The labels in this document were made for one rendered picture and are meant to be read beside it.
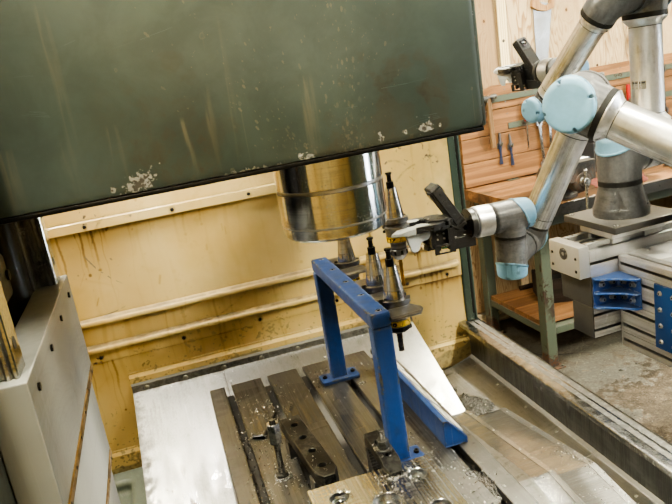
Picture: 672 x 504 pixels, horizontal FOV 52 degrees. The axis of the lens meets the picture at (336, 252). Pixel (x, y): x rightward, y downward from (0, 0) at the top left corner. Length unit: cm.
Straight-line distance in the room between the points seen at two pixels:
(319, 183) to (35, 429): 46
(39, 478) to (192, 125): 44
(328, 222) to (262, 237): 111
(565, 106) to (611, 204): 55
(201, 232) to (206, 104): 120
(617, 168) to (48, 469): 160
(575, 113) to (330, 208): 73
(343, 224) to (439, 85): 23
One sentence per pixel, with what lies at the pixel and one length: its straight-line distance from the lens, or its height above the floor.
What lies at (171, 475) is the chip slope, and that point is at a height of 72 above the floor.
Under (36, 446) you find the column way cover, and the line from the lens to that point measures 86.
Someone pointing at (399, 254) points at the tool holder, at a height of 125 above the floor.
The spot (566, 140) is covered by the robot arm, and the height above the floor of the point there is 143.
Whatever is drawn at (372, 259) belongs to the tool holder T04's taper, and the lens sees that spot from 146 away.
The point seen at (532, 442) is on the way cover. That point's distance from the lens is 184.
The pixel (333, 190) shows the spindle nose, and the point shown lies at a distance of 96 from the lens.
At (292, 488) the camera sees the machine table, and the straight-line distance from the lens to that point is 146.
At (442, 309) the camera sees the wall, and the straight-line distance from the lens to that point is 232.
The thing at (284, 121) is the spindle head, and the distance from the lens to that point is 89.
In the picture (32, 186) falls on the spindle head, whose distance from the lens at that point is 89.
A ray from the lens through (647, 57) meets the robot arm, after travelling 212.
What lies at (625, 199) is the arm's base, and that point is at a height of 122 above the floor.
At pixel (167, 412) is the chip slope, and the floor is 81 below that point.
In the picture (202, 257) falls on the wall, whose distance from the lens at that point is 206.
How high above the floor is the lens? 169
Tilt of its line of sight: 15 degrees down
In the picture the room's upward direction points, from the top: 9 degrees counter-clockwise
